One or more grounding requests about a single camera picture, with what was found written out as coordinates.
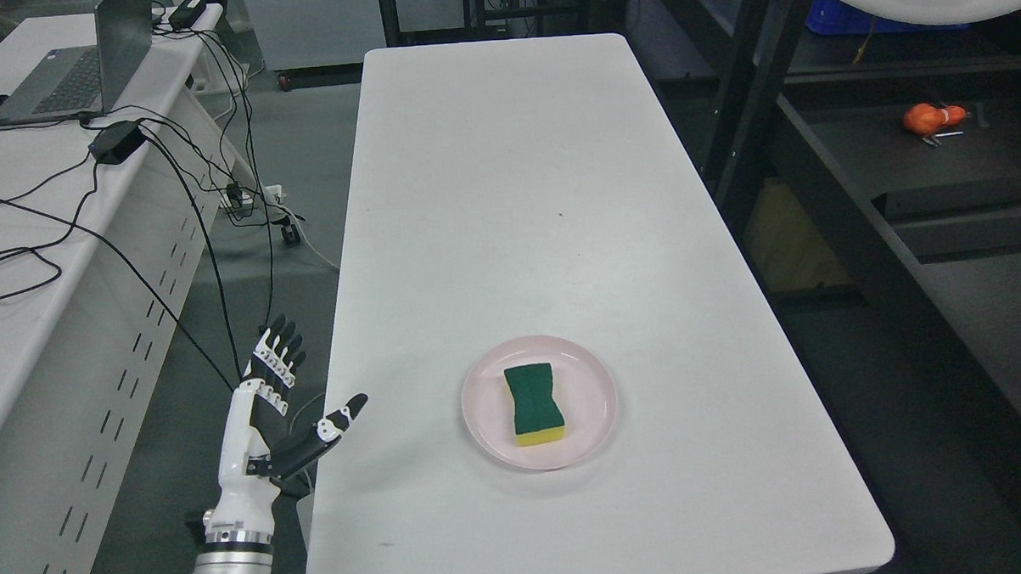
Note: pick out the black metal rack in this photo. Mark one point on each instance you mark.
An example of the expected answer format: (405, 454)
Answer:
(918, 359)

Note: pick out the white power strip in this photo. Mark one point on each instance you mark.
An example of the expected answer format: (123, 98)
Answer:
(239, 202)

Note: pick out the pink round plate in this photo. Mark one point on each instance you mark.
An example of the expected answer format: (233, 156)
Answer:
(585, 392)

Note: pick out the black power adapter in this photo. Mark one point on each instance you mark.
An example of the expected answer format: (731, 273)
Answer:
(116, 143)
(186, 14)

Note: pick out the green yellow sponge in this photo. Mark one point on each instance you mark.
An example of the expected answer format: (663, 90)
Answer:
(537, 419)

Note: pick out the white folding table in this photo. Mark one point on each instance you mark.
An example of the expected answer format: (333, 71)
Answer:
(536, 186)

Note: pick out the blue plastic crate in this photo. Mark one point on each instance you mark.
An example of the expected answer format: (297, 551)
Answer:
(832, 18)

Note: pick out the orange object on shelf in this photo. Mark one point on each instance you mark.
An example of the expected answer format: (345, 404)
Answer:
(925, 120)

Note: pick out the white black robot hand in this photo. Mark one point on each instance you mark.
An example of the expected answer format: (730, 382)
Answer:
(259, 452)

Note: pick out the white perforated side desk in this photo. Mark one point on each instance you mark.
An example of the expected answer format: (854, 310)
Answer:
(95, 264)

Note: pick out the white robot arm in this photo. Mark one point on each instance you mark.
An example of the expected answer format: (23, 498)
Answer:
(228, 550)

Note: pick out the grey laptop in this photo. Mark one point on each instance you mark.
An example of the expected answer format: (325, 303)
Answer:
(86, 79)

